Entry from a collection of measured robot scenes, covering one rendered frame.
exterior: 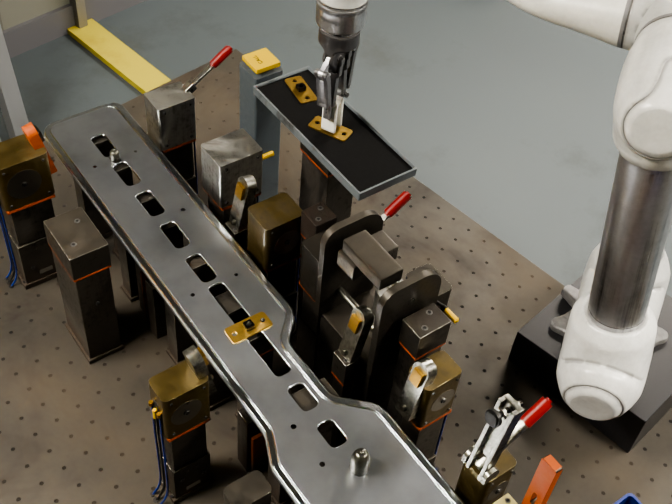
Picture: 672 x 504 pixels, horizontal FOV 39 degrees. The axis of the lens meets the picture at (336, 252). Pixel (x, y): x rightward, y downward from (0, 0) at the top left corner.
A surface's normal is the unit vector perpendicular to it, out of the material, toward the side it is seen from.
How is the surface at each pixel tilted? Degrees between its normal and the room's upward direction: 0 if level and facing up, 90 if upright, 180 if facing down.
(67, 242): 0
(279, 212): 0
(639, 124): 85
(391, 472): 0
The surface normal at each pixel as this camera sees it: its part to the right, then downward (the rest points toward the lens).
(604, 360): -0.37, 0.51
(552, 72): 0.07, -0.67
